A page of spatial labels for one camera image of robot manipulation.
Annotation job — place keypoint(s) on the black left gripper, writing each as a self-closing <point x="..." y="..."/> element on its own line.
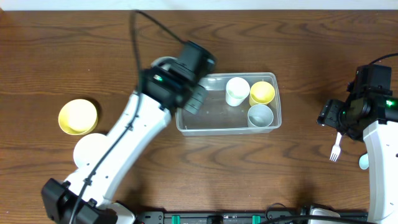
<point x="202" y="98"/>

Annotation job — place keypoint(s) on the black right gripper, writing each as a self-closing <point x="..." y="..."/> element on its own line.
<point x="331" y="115"/>

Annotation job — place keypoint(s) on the white plastic cup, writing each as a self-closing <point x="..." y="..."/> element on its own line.
<point x="237" y="90"/>

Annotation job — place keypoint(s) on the yellow plastic cup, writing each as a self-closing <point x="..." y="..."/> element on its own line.
<point x="261" y="93"/>

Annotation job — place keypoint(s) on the grey plastic cup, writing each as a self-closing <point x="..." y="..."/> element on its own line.
<point x="260" y="116"/>

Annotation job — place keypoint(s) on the yellow plastic bowl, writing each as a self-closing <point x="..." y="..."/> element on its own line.
<point x="78" y="117"/>

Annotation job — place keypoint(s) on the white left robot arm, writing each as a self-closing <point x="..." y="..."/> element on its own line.
<point x="86" y="195"/>

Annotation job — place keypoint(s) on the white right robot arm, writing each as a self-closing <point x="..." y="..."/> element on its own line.
<point x="381" y="145"/>

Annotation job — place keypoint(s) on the clear plastic storage container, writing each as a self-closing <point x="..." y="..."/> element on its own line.
<point x="216" y="117"/>

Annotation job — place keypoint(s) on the white plastic fork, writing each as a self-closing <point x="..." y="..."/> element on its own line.
<point x="336" y="149"/>

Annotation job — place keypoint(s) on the light blue plastic spoon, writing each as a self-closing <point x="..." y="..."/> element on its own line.
<point x="364" y="162"/>

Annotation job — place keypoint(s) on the white plastic bowl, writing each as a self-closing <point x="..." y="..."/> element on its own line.
<point x="89" y="149"/>

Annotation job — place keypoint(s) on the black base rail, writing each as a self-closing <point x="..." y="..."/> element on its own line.
<point x="276" y="210"/>

